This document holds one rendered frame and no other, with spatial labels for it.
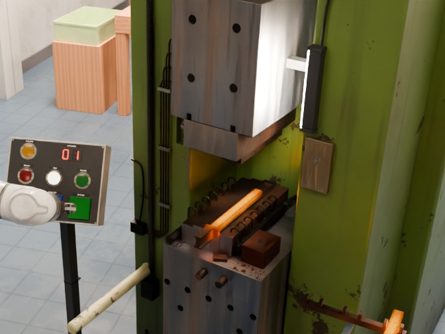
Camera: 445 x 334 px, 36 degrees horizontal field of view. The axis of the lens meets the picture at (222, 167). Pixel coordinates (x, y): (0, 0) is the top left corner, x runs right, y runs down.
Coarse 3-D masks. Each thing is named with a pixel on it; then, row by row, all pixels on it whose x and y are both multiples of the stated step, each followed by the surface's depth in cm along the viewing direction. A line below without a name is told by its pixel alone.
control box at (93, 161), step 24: (24, 144) 235; (48, 144) 234; (72, 144) 234; (96, 144) 233; (24, 168) 234; (48, 168) 234; (72, 168) 233; (96, 168) 232; (72, 192) 232; (96, 192) 232; (96, 216) 231
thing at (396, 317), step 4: (396, 312) 197; (400, 312) 197; (392, 316) 195; (396, 316) 195; (400, 316) 195; (392, 320) 193; (396, 320) 193; (400, 320) 194; (388, 324) 192; (392, 324) 192; (396, 324) 192; (388, 328) 190; (392, 328) 190; (396, 328) 190; (384, 332) 189; (388, 332) 189; (392, 332) 189; (396, 332) 190
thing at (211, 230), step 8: (256, 192) 247; (240, 200) 241; (248, 200) 242; (232, 208) 236; (240, 208) 236; (224, 216) 231; (232, 216) 232; (216, 224) 226; (224, 224) 228; (200, 232) 219; (208, 232) 219; (216, 232) 222; (200, 240) 217; (208, 240) 222; (200, 248) 218
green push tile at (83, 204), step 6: (72, 198) 232; (78, 198) 231; (84, 198) 231; (90, 198) 231; (78, 204) 231; (84, 204) 231; (90, 204) 231; (78, 210) 231; (84, 210) 231; (72, 216) 231; (78, 216) 231; (84, 216) 231
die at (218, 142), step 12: (288, 120) 236; (192, 132) 214; (204, 132) 212; (216, 132) 209; (228, 132) 207; (264, 132) 221; (276, 132) 230; (192, 144) 216; (204, 144) 213; (216, 144) 211; (228, 144) 208; (240, 144) 209; (252, 144) 216; (228, 156) 210; (240, 156) 211
